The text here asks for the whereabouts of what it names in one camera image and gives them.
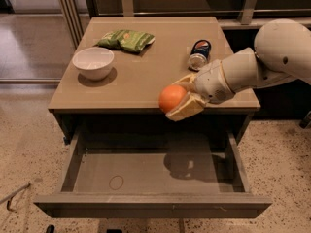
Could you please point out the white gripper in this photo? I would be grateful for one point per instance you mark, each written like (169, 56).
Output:
(211, 82)

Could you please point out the orange fruit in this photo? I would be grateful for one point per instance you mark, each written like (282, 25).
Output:
(170, 97)

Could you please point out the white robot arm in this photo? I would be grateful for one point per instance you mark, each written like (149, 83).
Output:
(281, 54)

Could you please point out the grey cabinet with beige top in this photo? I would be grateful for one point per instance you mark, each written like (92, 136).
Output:
(126, 101)

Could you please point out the open grey top drawer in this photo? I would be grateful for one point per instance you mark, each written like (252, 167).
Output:
(165, 175)

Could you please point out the blue pepsi can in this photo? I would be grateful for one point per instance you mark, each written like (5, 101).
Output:
(199, 55)

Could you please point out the green chip bag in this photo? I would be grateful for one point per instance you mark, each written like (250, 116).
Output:
(128, 40)

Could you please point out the white bowl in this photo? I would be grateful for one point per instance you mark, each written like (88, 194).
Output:
(94, 63)

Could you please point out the metal railing frame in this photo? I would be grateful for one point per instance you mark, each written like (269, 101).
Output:
(233, 14)

